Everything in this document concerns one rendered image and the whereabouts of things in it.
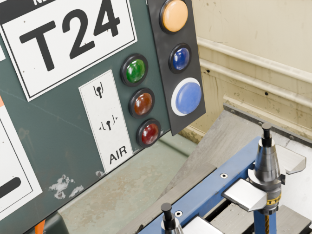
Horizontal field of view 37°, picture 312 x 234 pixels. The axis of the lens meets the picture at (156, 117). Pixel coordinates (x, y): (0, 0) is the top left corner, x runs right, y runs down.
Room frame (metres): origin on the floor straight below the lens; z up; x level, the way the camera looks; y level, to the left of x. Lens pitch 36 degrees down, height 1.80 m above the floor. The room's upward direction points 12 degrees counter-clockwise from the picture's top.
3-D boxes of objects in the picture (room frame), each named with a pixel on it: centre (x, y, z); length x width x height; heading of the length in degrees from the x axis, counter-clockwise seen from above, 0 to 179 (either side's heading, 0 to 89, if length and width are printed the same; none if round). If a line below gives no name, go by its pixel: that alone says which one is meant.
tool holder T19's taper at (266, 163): (0.57, -0.17, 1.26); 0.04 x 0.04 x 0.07
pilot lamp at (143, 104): (0.32, 0.01, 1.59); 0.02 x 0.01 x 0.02; 125
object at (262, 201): (0.54, -0.12, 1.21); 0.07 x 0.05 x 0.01; 35
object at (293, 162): (0.60, -0.21, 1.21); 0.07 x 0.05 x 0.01; 35
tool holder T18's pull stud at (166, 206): (0.45, 0.01, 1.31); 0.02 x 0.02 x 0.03
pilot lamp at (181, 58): (0.35, -0.03, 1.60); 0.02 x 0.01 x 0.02; 125
